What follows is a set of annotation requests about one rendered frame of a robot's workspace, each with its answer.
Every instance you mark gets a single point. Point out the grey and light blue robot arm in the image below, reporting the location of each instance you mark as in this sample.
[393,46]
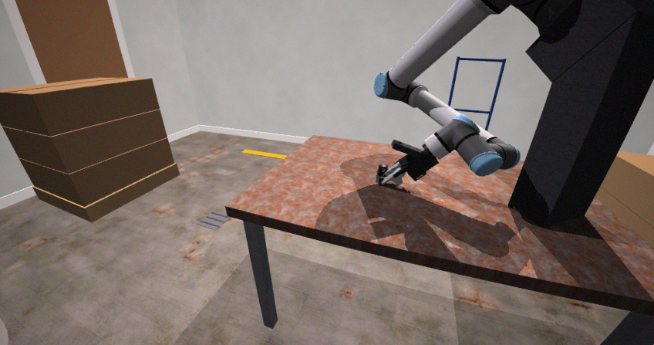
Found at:
[483,152]

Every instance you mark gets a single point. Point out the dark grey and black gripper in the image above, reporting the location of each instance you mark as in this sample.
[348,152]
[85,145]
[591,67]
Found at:
[412,166]

